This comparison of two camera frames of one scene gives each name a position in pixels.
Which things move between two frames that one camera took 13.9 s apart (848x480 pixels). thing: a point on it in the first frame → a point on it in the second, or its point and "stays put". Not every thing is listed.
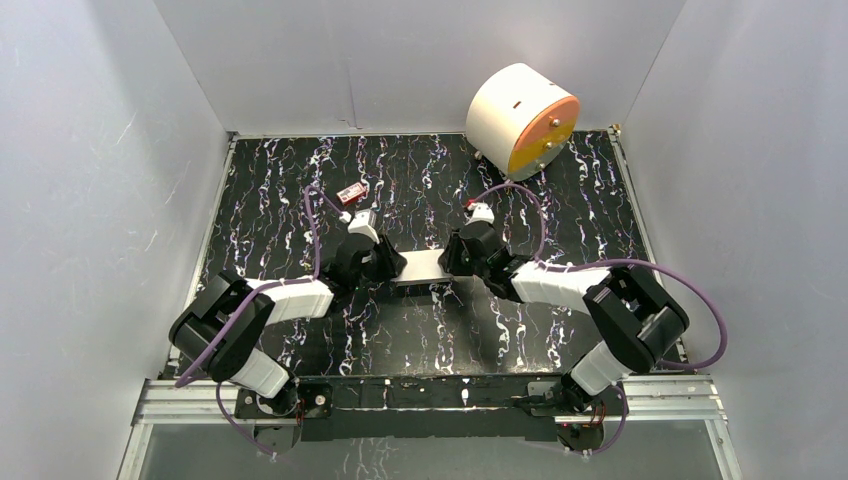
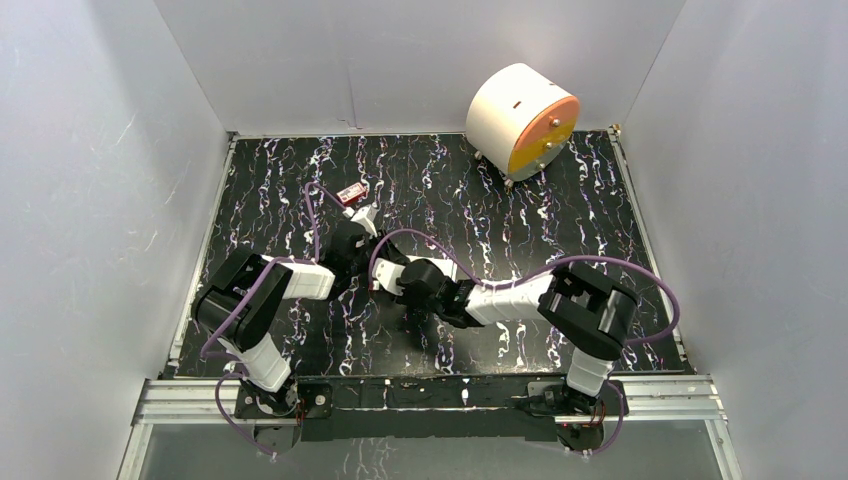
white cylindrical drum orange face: x=520 y=121 stays put
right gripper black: x=448 y=259 → x=406 y=298
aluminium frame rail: x=654 y=399 stays put
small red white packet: x=351 y=194 stays put
